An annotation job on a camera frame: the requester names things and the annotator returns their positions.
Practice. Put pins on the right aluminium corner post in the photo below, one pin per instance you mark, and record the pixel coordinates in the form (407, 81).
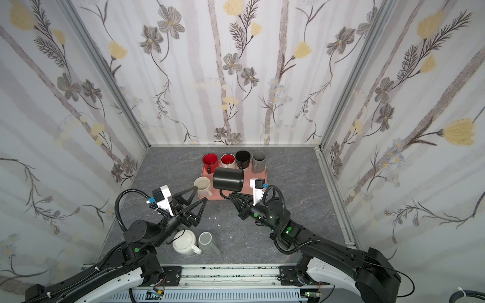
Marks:
(373, 36)

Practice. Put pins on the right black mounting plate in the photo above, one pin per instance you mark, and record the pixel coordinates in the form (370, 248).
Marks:
(291, 276)

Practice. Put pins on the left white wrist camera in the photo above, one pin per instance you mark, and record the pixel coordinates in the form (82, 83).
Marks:
(160, 201)

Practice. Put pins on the aluminium corner post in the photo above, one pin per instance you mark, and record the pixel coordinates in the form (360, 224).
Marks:
(69, 11)
(373, 36)

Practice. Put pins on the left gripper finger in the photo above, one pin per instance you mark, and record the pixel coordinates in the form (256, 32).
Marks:
(191, 216)
(184, 198)

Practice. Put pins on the tall grey mug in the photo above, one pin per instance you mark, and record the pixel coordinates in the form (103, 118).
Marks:
(258, 161)

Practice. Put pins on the left aluminium corner post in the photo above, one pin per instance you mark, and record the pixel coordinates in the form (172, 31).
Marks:
(69, 11)

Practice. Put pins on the white mug red inside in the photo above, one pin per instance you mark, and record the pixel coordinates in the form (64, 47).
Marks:
(228, 161)

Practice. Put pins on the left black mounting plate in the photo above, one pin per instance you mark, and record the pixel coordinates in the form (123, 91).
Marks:
(171, 276)

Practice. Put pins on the red mug black handle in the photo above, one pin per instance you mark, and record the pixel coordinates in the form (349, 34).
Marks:
(210, 163)

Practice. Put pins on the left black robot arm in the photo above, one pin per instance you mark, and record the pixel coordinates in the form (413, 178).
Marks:
(132, 262)

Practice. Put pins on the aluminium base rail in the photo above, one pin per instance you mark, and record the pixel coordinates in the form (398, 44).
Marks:
(258, 276)

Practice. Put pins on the black mug grey rim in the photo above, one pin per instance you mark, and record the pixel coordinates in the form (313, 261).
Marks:
(231, 180)

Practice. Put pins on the white ribbed-base mug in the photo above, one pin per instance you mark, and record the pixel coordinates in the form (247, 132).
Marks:
(185, 243)

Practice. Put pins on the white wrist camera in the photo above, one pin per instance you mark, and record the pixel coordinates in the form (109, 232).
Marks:
(160, 201)
(258, 186)

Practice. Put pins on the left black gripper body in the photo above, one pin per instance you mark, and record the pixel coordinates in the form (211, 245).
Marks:
(167, 227)

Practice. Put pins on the black mug white base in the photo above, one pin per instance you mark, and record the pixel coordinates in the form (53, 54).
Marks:
(243, 159)

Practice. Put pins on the black mounting plate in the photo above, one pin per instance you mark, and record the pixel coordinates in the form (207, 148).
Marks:
(291, 276)
(171, 276)

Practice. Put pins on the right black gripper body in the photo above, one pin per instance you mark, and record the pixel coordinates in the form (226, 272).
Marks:
(249, 209)

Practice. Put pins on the white ventilated cable duct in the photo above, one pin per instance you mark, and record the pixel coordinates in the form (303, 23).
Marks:
(222, 295)

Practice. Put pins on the small grey mug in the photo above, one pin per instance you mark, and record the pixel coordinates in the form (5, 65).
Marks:
(207, 244)

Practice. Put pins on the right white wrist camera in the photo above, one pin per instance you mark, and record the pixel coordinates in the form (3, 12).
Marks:
(258, 186)

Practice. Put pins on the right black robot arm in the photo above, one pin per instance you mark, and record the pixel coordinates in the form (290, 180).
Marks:
(375, 279)

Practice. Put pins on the pale pink mug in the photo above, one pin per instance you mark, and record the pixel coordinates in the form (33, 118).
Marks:
(204, 185)

